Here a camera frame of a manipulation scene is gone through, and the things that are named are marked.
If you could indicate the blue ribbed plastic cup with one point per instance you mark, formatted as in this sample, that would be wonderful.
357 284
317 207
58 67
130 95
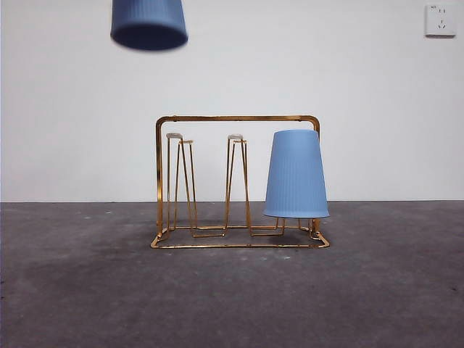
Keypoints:
148 21
295 174

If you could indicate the white wall power socket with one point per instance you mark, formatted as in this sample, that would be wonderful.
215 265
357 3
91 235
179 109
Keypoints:
439 30

